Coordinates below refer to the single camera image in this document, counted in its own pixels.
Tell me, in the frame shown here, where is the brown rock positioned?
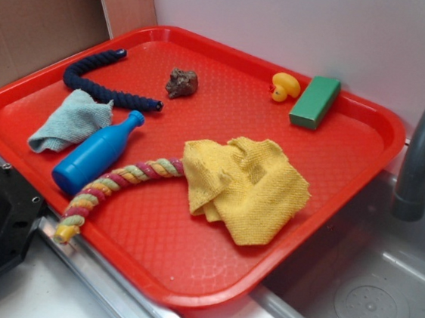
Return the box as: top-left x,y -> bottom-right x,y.
165,68 -> 199,99

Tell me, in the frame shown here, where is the red plastic tray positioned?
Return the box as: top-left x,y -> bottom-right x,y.
0,8 -> 416,318

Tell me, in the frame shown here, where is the yellow towel cloth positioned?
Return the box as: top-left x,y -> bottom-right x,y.
182,137 -> 311,246

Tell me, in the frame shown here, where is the yellow rubber duck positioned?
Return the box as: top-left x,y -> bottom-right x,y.
269,72 -> 301,102

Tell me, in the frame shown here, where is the blue plastic bottle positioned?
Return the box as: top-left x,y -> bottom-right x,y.
51,110 -> 145,196

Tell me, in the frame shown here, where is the green rectangular block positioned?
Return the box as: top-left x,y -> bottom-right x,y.
289,76 -> 341,130

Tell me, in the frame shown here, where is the light blue cloth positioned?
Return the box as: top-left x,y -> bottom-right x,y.
27,89 -> 113,153

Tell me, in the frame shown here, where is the grey plastic sink basin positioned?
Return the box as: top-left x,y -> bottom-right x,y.
253,172 -> 425,318

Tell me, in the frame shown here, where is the navy blue rope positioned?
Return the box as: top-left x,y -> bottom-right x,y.
60,42 -> 169,115

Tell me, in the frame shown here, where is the multicolour braided rope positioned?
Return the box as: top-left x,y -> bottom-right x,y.
52,146 -> 188,257

